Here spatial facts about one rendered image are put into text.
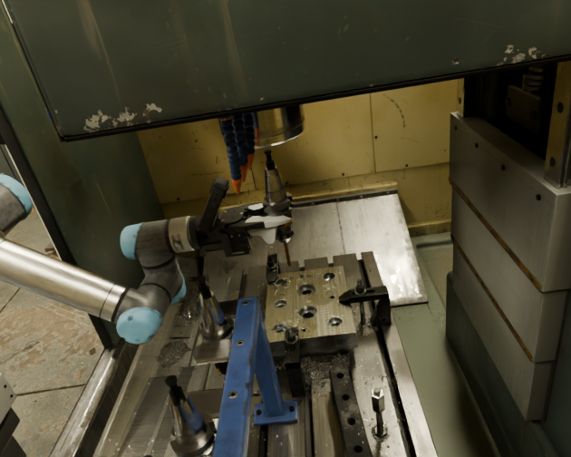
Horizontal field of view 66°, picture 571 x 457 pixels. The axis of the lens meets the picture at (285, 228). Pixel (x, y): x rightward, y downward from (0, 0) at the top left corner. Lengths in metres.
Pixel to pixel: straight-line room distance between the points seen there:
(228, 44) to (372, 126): 1.47
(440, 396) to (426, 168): 1.01
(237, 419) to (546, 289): 0.53
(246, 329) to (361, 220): 1.24
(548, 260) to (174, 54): 0.62
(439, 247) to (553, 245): 1.39
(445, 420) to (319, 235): 0.90
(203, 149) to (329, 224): 0.64
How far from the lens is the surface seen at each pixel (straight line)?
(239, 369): 0.73
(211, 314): 0.79
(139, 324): 0.88
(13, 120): 1.31
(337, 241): 1.88
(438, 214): 2.16
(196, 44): 0.50
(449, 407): 1.43
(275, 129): 0.77
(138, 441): 1.39
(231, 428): 0.66
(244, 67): 0.50
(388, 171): 2.01
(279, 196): 0.87
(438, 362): 1.55
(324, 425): 1.04
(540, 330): 0.90
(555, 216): 0.76
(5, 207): 1.07
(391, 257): 1.84
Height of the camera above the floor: 1.73
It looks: 28 degrees down
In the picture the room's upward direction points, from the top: 10 degrees counter-clockwise
